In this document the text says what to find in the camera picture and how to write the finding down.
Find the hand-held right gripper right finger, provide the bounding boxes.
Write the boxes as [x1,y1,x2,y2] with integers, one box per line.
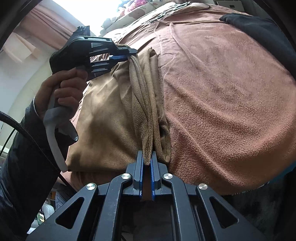
[151,155,272,241]

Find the brown printed t-shirt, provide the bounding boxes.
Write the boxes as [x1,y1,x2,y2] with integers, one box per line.
[66,46,173,173]

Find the cream padded headboard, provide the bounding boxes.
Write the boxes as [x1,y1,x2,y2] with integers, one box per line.
[7,65,50,149]

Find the person's left hand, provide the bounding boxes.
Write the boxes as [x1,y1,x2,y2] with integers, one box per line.
[33,68,88,130]

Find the pink curtain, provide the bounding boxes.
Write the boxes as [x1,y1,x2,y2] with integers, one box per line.
[20,5,79,50]

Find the brown fleece blanket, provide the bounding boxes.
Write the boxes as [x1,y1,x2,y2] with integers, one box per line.
[69,3,296,197]

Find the black braided cable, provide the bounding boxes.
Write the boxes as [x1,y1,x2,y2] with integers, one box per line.
[0,111,74,190]

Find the printed window seat cushion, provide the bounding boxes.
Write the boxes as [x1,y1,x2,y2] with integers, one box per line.
[100,0,185,32]

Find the person's left forearm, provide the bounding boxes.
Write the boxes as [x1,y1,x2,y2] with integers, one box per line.
[0,97,77,241]

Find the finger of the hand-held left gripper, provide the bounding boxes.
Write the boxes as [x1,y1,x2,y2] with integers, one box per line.
[89,56,129,80]
[90,38,138,56]

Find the black cloth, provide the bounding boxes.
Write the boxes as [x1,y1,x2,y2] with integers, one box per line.
[220,13,296,77]

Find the pile of plush toys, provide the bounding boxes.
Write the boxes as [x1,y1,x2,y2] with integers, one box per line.
[116,0,162,14]

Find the cream hanging cloth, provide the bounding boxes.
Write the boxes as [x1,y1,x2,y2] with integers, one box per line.
[3,32,40,64]

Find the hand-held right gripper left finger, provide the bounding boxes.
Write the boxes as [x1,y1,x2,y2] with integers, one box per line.
[25,151,144,241]

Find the window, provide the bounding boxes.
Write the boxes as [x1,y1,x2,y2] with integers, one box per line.
[52,0,125,35]

